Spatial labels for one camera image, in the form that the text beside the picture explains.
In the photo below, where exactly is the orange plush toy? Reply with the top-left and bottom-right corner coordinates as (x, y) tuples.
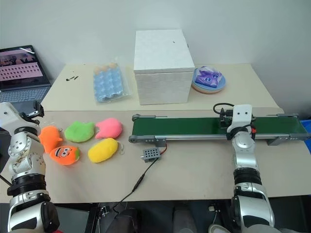
(38, 125), (65, 153)

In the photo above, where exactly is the yellow plush toy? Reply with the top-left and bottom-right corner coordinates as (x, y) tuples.
(87, 137), (125, 164)

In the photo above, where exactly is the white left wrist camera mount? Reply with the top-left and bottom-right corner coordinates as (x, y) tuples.
(0, 101), (21, 130)

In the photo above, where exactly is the white shoe tip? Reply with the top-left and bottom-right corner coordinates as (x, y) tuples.
(208, 223), (234, 233)

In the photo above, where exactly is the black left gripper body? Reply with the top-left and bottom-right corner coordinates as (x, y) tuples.
(19, 109), (41, 125)

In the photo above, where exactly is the blue plastic bin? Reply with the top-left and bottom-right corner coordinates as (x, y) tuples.
(299, 118), (311, 156)

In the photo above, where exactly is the grey perforated controller box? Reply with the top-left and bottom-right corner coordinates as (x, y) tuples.
(140, 148), (160, 164)

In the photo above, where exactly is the green plush toy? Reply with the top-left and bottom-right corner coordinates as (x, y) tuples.
(64, 120), (95, 143)

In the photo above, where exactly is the blue egg tray in bag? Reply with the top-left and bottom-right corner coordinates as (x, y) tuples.
(92, 57), (133, 105)

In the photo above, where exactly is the black power cable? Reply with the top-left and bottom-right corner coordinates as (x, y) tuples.
(114, 143), (168, 233)

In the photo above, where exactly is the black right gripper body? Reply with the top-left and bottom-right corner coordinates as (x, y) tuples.
(218, 108), (235, 129)

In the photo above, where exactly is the orange plush with face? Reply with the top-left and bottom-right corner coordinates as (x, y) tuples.
(49, 145), (81, 166)

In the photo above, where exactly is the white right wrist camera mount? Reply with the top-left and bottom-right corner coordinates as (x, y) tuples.
(227, 104), (254, 133)

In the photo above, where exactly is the stack of pastel plates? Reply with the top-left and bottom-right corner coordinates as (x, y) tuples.
(191, 66), (227, 94)

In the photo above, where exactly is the white textured box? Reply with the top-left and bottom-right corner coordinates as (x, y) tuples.
(133, 29), (196, 106)

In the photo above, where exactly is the open grey laptop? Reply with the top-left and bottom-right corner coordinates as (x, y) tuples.
(0, 45), (52, 104)

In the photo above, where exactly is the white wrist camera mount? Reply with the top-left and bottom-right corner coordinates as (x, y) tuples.
(0, 101), (21, 130)
(227, 104), (254, 133)

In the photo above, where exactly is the green conveyor belt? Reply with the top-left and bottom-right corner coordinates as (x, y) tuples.
(128, 113), (311, 147)

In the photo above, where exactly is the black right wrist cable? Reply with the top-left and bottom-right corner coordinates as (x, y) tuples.
(213, 102), (235, 115)

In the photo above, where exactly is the purple printed packet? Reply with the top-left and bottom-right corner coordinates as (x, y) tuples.
(195, 66), (224, 88)

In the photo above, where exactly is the pink plush toy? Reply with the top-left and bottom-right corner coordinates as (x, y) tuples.
(94, 117), (123, 140)

